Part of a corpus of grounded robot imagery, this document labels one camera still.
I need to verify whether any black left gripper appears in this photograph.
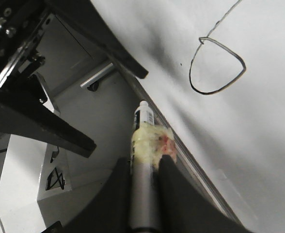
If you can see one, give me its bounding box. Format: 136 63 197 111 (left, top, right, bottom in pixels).
0 0 58 94

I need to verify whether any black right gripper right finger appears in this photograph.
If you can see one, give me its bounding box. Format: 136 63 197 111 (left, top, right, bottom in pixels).
158 155 250 233

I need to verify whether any white whiteboard marker with tape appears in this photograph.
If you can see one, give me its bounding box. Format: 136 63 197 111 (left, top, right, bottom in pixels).
129 100 177 233

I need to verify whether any white whiteboard with metal frame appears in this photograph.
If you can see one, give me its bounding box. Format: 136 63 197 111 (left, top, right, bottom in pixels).
93 0 285 233

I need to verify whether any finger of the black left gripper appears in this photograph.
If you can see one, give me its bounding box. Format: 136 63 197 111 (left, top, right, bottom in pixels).
45 0 148 79
0 72 97 159

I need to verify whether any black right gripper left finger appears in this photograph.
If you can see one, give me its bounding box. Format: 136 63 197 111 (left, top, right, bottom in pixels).
62 157 131 233

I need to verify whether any whiteboard stand leg with caster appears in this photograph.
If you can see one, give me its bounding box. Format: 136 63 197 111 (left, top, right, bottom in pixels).
80 62 114 92

